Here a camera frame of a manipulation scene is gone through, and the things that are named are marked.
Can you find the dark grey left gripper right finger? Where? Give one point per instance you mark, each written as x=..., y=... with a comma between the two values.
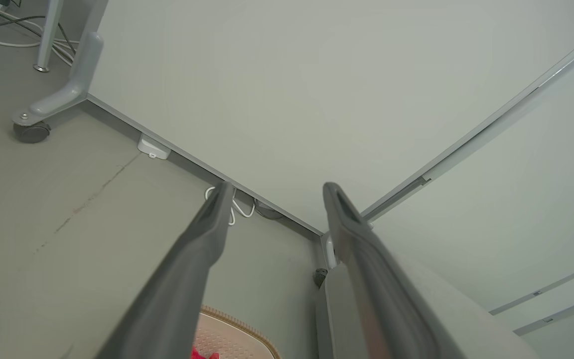
x=381, y=299

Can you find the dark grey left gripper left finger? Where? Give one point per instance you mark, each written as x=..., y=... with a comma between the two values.
x=182, y=289

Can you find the red and white garment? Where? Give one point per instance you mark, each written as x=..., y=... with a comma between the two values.
x=202, y=355

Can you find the grey partition foot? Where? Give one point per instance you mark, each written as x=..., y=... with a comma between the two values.
x=85, y=65
x=330, y=252

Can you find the beige perforated laundry basket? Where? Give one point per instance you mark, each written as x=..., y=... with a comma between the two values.
x=237, y=336

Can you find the white floor box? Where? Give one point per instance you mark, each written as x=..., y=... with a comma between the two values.
x=153, y=147

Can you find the white partition panel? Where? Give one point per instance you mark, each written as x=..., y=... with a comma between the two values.
x=292, y=99
x=506, y=214

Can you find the black caster wheel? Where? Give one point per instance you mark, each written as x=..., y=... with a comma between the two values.
x=32, y=132

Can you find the grey metal table leg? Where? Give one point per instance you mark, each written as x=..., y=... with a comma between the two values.
x=49, y=35

